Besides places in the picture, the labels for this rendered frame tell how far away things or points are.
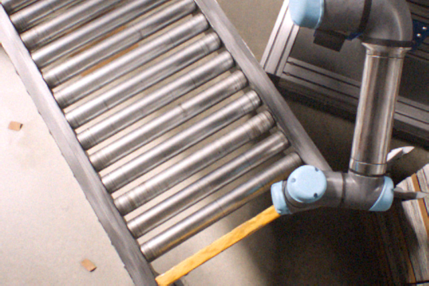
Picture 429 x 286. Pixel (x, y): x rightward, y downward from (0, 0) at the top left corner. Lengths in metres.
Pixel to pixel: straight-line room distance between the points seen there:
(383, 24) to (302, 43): 1.07
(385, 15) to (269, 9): 1.38
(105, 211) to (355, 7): 0.75
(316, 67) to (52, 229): 1.15
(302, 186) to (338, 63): 1.07
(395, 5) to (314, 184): 0.39
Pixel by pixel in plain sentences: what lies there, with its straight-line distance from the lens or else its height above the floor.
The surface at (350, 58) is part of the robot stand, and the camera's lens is 2.24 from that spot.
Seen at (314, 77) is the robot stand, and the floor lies 0.23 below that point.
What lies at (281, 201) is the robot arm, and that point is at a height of 0.91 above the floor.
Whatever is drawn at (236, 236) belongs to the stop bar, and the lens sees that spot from 1.39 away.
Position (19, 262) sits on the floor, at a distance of 2.32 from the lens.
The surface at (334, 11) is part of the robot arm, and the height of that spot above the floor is 1.21.
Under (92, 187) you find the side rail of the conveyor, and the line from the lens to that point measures 1.46.
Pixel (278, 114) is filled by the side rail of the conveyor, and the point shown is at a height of 0.80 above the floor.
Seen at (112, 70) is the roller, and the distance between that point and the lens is 1.54.
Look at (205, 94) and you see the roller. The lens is 1.50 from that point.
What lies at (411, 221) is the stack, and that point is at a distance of 1.79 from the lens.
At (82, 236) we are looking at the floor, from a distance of 2.27.
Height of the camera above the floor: 2.20
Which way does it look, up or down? 73 degrees down
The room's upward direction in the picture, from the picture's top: 2 degrees clockwise
